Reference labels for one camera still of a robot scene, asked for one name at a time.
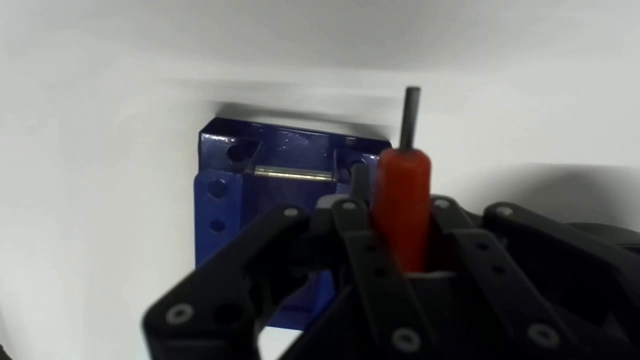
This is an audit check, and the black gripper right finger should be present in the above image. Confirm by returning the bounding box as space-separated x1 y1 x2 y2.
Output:
412 197 640 360

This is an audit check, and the white table cloth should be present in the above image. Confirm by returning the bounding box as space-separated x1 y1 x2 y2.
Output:
0 0 640 360

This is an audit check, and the orange handled metal tool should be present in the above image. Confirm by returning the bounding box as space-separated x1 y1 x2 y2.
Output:
371 86 432 272

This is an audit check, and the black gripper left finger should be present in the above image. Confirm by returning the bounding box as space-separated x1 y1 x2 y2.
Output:
142 198 427 360

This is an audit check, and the blue metal bracket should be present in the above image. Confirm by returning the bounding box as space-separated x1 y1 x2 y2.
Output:
193 117 393 333

